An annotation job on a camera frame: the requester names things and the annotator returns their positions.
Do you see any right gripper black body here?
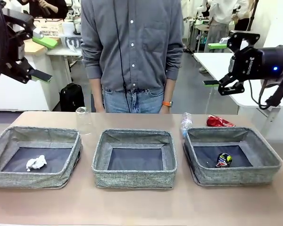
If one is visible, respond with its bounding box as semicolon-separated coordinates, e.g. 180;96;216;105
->
228;46;283;82

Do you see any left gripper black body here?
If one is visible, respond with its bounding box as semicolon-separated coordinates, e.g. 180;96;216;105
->
4;23;26;63

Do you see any red wrapper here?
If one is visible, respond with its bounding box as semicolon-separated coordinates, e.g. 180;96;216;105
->
206;114;236;128

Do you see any clear plastic water bottle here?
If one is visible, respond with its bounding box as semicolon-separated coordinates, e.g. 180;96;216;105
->
180;112;194;139

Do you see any crushed black soda can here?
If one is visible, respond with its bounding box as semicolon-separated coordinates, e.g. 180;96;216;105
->
214;152;233;168

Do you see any clear plastic cup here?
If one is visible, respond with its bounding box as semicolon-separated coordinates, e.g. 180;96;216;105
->
75;106;93;136

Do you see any white tissue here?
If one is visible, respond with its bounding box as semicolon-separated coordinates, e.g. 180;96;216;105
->
25;154;48;172

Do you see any person's left forearm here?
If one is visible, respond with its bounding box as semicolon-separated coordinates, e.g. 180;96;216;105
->
162;79;177;103

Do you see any person's right forearm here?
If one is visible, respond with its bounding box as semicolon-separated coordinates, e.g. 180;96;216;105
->
89;77;104;109

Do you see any person in black trousers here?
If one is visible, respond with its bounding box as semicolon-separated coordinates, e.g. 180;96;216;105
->
233;0;250;31

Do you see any white desk with wooden top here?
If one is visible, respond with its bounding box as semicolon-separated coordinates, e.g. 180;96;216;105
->
0;39;59;111

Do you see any black tripod pole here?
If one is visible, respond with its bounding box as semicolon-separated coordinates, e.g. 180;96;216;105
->
246;0;260;31

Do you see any printed wooden crate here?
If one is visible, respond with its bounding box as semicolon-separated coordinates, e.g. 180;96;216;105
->
34;18;63;38

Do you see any large white table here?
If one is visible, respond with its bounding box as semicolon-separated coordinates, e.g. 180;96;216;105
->
193;52;281;113

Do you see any person in white shirt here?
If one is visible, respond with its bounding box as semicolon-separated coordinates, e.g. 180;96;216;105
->
207;0;236;54

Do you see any person in black clothes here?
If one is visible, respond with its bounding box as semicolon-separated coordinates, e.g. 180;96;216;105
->
29;0;69;19

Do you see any small white table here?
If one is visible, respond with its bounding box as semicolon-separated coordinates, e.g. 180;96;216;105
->
46;44;83;83

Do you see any black backpack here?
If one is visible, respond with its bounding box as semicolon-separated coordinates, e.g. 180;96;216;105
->
59;82;85;113

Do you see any grey fabric basket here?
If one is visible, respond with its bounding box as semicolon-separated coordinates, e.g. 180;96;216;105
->
183;127;282;187
0;126;83;190
92;129;178;190

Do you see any person in grey shirt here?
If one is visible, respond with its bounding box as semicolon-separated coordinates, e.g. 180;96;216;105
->
80;0;185;114

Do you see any left arm black cable sleeve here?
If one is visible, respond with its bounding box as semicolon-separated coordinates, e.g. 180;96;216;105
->
0;0;10;88

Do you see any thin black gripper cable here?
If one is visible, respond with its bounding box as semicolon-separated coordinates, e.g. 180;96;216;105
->
247;80;267;106

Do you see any thin black cord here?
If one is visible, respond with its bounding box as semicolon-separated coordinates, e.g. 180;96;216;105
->
114;0;132;113

